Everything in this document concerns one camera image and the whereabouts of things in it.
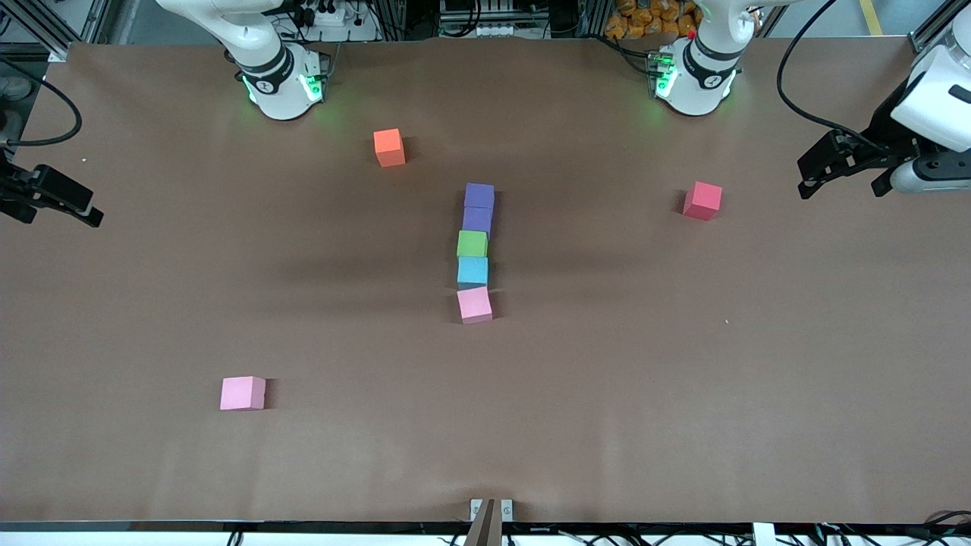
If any black table edge rail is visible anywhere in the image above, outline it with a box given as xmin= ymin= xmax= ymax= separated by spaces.
xmin=0 ymin=520 xmax=971 ymax=533

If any black frame strut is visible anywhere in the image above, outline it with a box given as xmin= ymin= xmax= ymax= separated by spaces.
xmin=909 ymin=0 xmax=971 ymax=54

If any aluminium frame strut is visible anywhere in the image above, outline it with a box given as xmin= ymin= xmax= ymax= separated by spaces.
xmin=0 ymin=0 xmax=115 ymax=61

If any pink foam cube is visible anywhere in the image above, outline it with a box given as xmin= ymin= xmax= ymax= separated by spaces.
xmin=220 ymin=376 xmax=268 ymax=411
xmin=457 ymin=287 xmax=494 ymax=325

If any teal foam cube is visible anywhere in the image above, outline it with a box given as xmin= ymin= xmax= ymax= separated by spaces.
xmin=457 ymin=256 xmax=490 ymax=290

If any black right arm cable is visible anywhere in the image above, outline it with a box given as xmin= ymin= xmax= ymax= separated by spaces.
xmin=0 ymin=57 xmax=83 ymax=147

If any grey power strip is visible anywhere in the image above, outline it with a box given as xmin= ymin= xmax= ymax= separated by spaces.
xmin=440 ymin=21 xmax=532 ymax=39

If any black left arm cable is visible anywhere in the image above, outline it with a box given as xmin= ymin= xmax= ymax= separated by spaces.
xmin=776 ymin=0 xmax=873 ymax=149

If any orange foam cube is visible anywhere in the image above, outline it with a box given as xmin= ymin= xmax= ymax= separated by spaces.
xmin=373 ymin=128 xmax=407 ymax=168

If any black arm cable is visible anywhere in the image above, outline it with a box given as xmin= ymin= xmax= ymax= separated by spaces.
xmin=776 ymin=0 xmax=873 ymax=149
xmin=0 ymin=57 xmax=83 ymax=147

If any brown table cover mat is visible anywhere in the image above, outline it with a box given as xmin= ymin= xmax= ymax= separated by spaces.
xmin=0 ymin=38 xmax=971 ymax=526

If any white power strip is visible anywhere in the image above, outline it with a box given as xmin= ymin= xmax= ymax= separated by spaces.
xmin=292 ymin=0 xmax=380 ymax=42

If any red foam cube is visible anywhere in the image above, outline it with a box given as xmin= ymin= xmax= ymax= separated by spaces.
xmin=682 ymin=180 xmax=724 ymax=222

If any black cable bundle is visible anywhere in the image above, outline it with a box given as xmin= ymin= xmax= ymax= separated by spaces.
xmin=815 ymin=510 xmax=971 ymax=546

